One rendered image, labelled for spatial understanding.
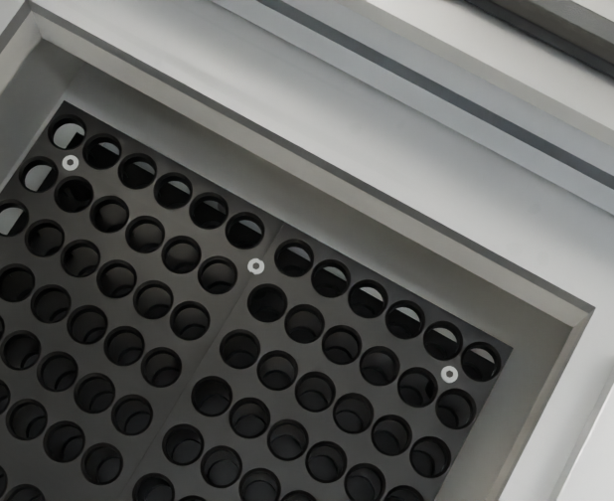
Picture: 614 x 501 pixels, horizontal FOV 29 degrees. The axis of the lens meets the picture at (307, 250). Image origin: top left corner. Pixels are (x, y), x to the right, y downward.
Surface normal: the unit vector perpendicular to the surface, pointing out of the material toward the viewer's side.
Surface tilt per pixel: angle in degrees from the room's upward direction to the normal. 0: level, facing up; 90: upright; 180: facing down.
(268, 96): 0
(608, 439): 0
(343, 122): 0
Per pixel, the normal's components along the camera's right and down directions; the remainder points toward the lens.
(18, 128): 0.87, 0.48
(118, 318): 0.04, -0.29
